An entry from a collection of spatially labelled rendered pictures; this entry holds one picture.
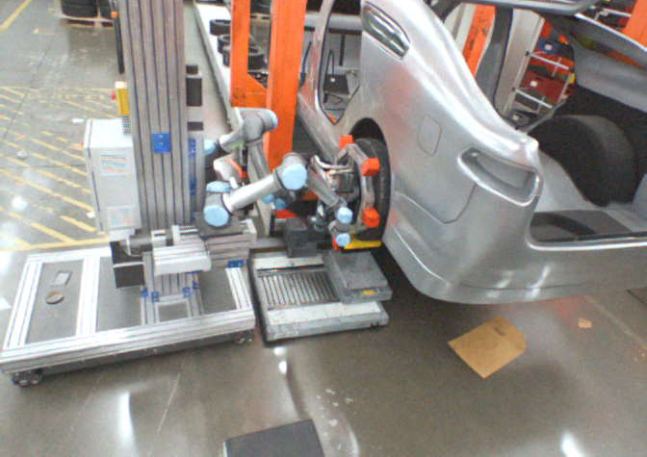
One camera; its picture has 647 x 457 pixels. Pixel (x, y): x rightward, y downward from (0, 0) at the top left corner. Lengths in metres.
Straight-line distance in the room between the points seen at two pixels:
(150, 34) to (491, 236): 1.66
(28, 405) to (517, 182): 2.56
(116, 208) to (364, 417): 1.71
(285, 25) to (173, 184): 1.11
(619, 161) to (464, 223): 1.70
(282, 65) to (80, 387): 2.11
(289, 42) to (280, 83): 0.24
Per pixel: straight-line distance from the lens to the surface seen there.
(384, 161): 2.55
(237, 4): 4.65
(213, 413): 2.57
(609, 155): 3.40
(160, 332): 2.63
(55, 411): 2.74
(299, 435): 2.12
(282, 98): 2.85
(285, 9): 2.73
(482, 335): 3.33
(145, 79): 2.18
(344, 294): 2.99
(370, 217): 2.47
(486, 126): 1.86
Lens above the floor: 2.16
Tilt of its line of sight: 32 degrees down
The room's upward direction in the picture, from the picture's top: 9 degrees clockwise
